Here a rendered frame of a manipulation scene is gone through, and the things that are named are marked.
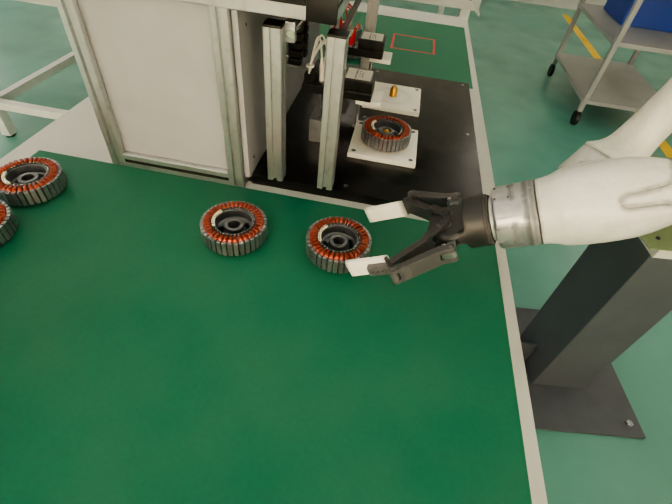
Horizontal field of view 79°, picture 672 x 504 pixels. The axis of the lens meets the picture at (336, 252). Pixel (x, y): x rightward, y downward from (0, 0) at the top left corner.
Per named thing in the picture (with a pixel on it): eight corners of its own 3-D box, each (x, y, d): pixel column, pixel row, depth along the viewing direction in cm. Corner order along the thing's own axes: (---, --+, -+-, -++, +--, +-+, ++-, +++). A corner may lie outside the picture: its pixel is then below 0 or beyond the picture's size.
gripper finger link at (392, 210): (401, 202, 69) (402, 200, 69) (363, 210, 72) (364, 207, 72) (406, 216, 70) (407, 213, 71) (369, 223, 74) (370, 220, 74)
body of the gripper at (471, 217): (488, 180, 59) (426, 193, 63) (488, 216, 53) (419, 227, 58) (498, 220, 63) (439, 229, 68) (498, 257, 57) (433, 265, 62)
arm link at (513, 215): (535, 205, 50) (485, 213, 53) (544, 258, 55) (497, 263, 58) (530, 166, 56) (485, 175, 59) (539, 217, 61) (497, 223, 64)
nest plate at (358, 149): (417, 134, 99) (418, 130, 98) (414, 168, 88) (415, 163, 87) (356, 124, 100) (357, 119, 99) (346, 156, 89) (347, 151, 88)
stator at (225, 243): (273, 219, 76) (273, 203, 73) (258, 262, 68) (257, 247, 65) (215, 210, 76) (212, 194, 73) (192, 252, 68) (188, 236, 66)
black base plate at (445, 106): (466, 90, 125) (468, 83, 123) (482, 225, 80) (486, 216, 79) (317, 66, 128) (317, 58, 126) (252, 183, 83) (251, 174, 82)
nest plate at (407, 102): (420, 92, 116) (421, 88, 115) (418, 117, 105) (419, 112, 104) (368, 84, 117) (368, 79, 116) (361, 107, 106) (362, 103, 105)
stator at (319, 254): (374, 238, 75) (378, 223, 72) (361, 282, 67) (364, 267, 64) (316, 223, 76) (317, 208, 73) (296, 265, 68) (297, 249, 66)
